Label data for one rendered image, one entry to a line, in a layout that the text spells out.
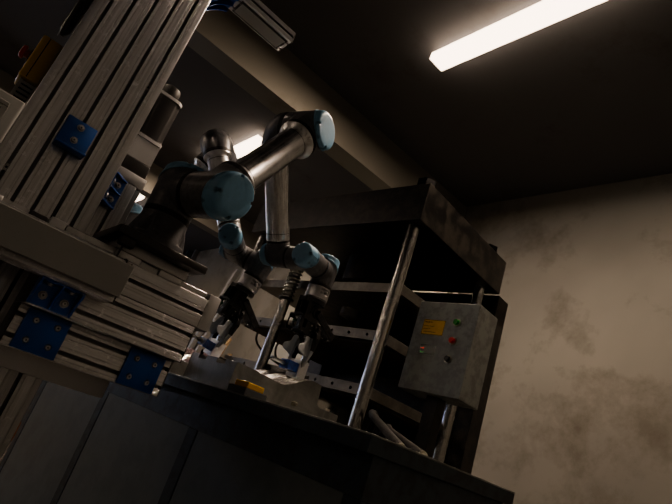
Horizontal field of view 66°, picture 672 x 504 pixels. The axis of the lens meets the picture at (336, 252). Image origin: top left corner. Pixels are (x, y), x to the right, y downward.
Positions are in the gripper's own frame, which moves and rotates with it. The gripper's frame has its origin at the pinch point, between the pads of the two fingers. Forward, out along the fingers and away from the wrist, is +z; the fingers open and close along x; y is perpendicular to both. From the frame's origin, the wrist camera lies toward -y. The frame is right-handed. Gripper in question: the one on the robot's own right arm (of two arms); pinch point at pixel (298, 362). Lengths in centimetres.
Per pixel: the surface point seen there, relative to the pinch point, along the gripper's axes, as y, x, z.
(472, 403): -83, 13, -14
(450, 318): -73, 1, -45
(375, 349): -60, -23, -23
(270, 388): -1.4, -10.0, 9.4
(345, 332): -67, -50, -31
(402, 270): -61, -22, -61
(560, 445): -241, -10, -28
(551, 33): -90, 6, -223
